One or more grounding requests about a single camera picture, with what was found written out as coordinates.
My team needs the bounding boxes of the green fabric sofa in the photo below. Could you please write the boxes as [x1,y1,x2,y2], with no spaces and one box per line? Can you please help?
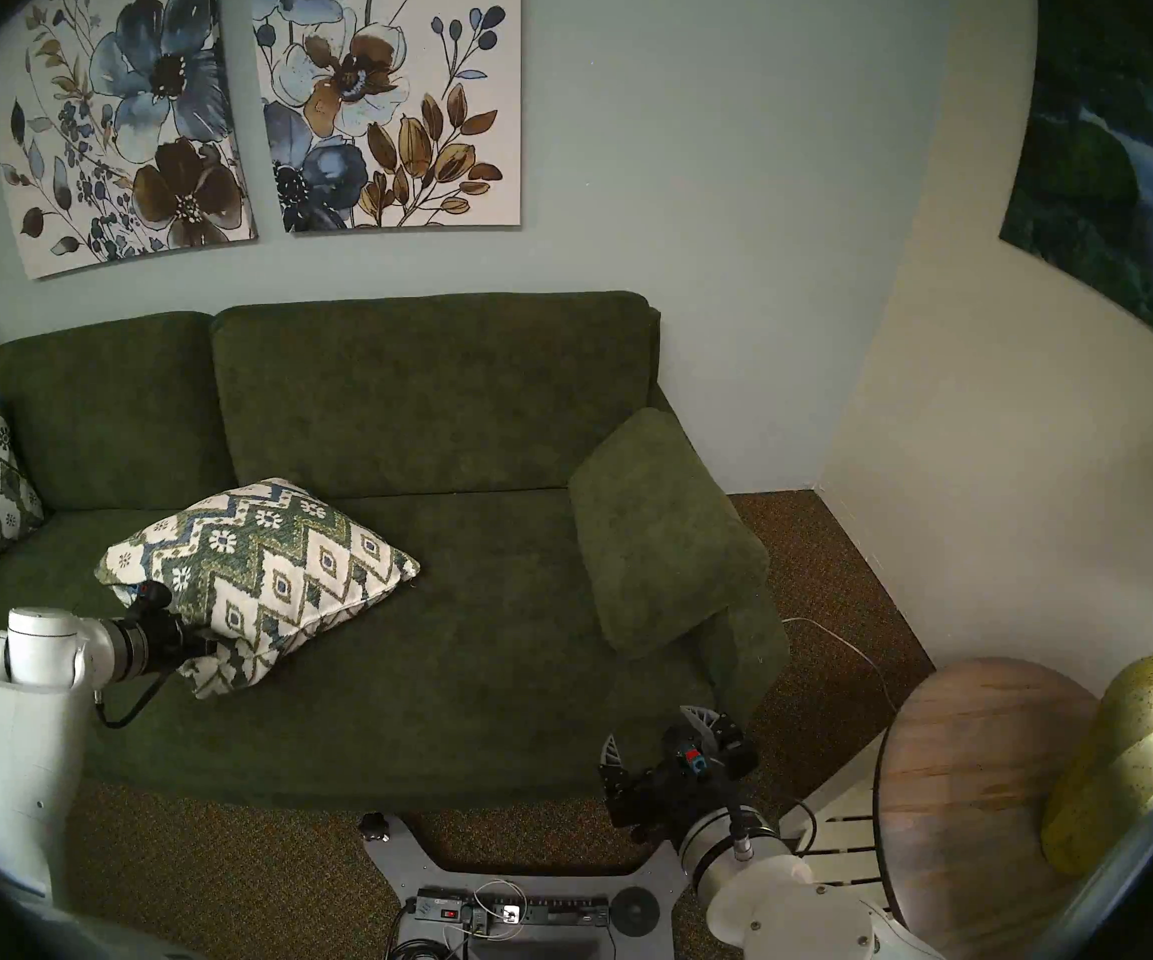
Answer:
[0,290,793,814]

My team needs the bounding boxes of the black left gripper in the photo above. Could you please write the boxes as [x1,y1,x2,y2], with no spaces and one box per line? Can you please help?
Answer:
[131,580,224,675]

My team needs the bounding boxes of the black round base disc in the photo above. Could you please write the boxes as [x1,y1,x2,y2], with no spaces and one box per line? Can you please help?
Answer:
[611,888,660,936]

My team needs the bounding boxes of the yellow green speckled vase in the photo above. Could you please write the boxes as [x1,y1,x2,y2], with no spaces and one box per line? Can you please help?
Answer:
[1041,646,1153,877]

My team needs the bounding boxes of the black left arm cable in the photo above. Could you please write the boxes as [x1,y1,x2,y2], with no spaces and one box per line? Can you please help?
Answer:
[91,658,180,731]

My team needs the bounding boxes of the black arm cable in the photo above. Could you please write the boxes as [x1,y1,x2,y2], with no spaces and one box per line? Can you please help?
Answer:
[91,658,180,731]
[778,796,820,857]

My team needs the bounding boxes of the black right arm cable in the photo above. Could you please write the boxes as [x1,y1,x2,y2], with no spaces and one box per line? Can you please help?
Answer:
[778,796,820,857]

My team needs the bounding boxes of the round wooden side table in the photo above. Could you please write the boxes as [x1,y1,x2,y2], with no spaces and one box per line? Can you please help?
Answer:
[873,656,1138,929]

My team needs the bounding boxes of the floral canvas with brown leaves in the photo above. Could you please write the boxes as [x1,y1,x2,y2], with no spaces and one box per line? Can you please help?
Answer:
[248,0,523,235]

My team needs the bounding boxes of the white slatted table frame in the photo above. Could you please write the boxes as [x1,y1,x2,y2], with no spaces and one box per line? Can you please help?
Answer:
[786,738,888,889]

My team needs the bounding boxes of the black power strip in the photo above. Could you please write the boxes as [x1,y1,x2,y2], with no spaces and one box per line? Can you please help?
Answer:
[414,888,610,937]

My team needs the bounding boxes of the floral canvas with blue flowers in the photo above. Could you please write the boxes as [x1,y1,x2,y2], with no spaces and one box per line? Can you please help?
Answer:
[0,0,260,281]

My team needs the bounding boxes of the waterfall forest wall poster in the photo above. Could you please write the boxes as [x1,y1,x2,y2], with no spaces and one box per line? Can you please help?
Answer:
[998,0,1153,384]

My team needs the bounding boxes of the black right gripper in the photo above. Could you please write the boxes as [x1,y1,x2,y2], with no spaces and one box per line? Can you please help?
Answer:
[597,705,761,841]

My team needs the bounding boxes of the thin white floor cable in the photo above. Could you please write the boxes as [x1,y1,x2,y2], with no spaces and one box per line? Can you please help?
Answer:
[781,616,903,714]

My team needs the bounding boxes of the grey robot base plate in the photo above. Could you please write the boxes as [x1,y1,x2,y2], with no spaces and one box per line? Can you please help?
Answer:
[361,813,690,960]

